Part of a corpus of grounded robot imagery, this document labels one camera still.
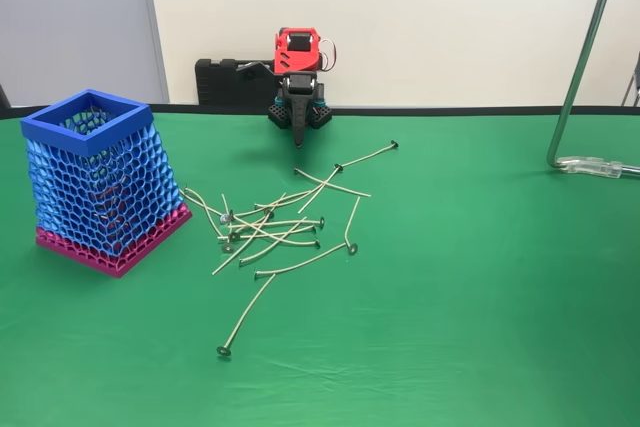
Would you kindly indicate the black plastic tool case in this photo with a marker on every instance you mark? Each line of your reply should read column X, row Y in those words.
column 220, row 82

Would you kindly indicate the clear stand clamp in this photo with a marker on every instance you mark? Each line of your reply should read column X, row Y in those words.
column 590, row 166

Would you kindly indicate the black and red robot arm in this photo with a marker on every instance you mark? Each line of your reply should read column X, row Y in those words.
column 295, row 57

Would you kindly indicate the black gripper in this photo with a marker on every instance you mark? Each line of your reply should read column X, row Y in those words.
column 299, row 106

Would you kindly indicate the blue and magenta lattice basket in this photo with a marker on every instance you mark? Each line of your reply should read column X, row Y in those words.
column 55, row 132

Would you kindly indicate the green table cloth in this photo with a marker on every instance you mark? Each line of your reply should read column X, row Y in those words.
column 450, row 297

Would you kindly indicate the chrome stand pole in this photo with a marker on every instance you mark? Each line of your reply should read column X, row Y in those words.
column 587, row 47

